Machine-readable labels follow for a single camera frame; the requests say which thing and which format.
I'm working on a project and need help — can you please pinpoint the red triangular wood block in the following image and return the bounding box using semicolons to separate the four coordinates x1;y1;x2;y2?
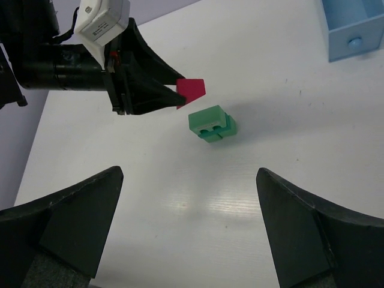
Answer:
176;79;206;109

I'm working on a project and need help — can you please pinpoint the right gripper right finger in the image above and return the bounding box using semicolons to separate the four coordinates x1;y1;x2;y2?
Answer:
256;168;383;287

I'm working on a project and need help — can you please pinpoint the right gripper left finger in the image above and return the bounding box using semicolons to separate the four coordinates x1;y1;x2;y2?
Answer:
1;166;124;287

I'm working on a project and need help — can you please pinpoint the dark green rectangular block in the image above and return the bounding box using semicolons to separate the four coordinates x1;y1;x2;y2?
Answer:
198;113;237;143

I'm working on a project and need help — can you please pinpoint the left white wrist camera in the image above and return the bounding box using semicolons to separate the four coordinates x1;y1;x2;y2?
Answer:
74;0;131;69

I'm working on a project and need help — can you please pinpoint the light green rectangular block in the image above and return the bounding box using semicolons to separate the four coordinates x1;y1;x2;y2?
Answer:
188;105;226;135

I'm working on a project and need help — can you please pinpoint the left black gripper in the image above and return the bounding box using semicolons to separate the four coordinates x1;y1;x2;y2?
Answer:
17;17;186;115

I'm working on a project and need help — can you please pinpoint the blue plastic box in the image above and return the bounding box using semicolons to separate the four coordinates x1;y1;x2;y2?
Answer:
316;0;383;62

